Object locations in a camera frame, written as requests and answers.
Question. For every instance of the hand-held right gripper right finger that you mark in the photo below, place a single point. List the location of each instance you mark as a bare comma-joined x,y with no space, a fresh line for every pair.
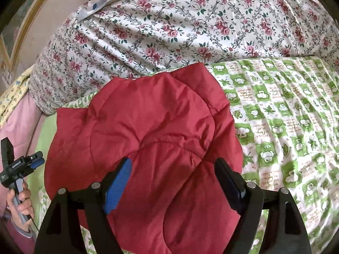
230,185

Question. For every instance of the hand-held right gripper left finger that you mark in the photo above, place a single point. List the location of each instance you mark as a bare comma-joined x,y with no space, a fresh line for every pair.
117,184

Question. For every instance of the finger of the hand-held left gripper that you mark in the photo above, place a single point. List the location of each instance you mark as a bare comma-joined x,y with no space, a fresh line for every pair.
38,163
37,155

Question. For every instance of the red quilted jacket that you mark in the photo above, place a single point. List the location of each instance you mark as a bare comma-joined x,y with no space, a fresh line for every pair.
148,121

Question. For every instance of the person's left forearm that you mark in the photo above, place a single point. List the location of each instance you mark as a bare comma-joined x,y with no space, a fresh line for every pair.
18,232

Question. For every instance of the person's left hand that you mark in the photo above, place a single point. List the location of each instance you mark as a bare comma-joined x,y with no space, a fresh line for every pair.
25,203

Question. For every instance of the pink quilt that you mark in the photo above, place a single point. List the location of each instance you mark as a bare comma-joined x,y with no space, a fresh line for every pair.
18,127

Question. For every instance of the yellow floral blanket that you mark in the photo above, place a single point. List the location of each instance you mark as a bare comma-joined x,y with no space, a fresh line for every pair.
13,95

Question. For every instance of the green checked bed sheet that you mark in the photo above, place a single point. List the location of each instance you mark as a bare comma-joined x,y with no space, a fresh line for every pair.
278,127

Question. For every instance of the red floral white quilt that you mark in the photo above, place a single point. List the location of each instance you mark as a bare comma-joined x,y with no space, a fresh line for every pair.
159,31

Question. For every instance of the gold framed wall picture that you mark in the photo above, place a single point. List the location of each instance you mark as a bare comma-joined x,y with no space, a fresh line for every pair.
29,13

